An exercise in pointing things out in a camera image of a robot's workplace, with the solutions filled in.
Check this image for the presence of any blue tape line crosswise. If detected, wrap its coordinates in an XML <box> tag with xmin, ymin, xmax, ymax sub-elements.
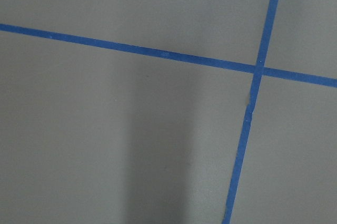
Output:
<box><xmin>1</xmin><ymin>24</ymin><xmax>336</xmax><ymax>88</ymax></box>

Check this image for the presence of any blue tape line lengthwise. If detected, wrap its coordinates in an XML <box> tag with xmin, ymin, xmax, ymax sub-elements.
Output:
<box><xmin>222</xmin><ymin>0</ymin><xmax>279</xmax><ymax>223</ymax></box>

